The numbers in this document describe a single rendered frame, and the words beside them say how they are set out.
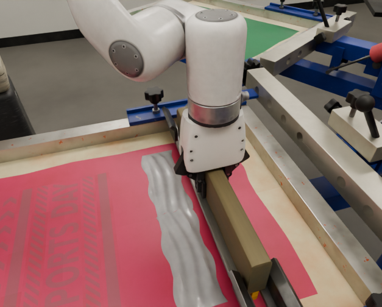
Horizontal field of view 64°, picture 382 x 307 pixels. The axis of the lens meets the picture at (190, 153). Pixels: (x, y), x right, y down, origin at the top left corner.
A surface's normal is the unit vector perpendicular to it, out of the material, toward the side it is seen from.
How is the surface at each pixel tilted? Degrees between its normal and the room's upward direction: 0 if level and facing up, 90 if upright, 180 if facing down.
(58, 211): 0
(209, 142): 91
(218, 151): 92
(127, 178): 0
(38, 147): 90
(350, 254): 0
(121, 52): 87
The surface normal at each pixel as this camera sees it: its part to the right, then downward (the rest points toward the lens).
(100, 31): -0.42, 0.56
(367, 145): -0.96, 0.20
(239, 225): -0.03, -0.75
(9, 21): 0.28, 0.63
